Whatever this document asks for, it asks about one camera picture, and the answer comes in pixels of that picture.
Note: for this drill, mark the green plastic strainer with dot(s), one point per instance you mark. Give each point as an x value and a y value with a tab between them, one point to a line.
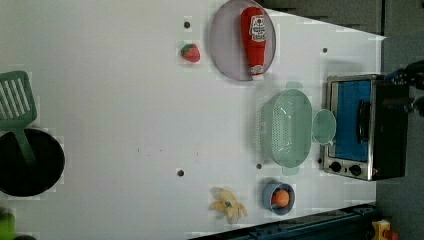
285	128

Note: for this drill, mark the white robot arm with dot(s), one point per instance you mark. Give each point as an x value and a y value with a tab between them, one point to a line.
410	76

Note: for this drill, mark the grey round plate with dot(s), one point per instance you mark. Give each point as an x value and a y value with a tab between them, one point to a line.
226	44

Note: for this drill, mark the red toy strawberry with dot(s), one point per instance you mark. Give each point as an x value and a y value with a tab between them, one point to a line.
190	52

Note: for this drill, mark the yellow toy banana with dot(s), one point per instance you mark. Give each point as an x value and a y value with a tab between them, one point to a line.
226	202

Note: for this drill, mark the red ketchup bottle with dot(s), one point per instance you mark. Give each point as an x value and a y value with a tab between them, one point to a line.
253	34

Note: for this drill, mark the blue bowl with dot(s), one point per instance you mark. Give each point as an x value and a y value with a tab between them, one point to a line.
267	195

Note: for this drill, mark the orange toy fruit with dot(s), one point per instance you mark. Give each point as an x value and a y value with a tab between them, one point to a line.
281	198

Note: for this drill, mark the green plastic cup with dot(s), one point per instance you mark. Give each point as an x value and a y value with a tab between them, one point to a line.
324	127

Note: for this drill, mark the silver black toaster oven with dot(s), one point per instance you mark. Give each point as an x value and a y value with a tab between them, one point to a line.
372	124

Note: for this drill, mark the green slotted spatula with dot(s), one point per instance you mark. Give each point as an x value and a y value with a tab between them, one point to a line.
18	109

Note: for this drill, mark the black round pan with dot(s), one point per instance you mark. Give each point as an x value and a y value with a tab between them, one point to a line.
20	180

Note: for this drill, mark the green cylinder object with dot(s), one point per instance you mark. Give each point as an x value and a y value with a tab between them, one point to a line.
7	226

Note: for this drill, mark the blue metal frame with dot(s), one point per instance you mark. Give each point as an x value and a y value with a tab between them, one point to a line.
351	223

